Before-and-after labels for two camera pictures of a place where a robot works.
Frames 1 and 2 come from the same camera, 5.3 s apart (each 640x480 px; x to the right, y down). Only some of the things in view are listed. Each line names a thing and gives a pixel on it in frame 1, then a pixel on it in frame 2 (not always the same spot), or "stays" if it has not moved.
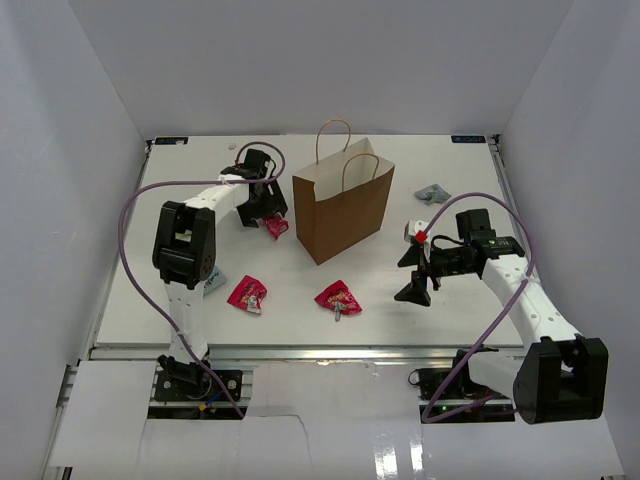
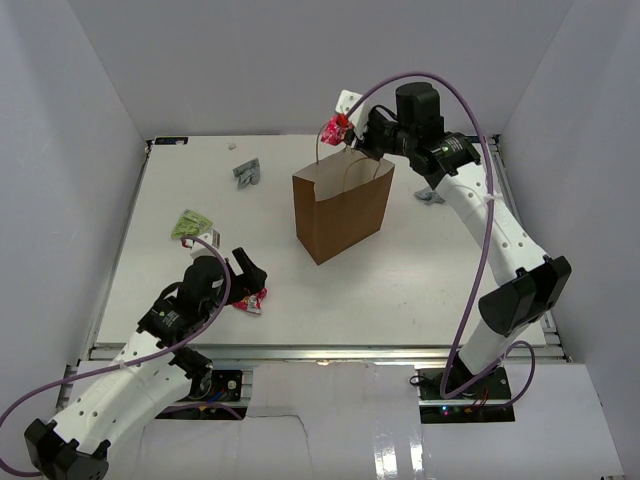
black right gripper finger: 411,294 to 349,136
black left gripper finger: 247,213 to 250,282
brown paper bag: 341,199 stays
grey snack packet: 432,194 stays
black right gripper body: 447,261 to 381,136
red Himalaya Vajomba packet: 248,294 stays
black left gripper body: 262,203 to 215,301
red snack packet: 339,298 to 336,128
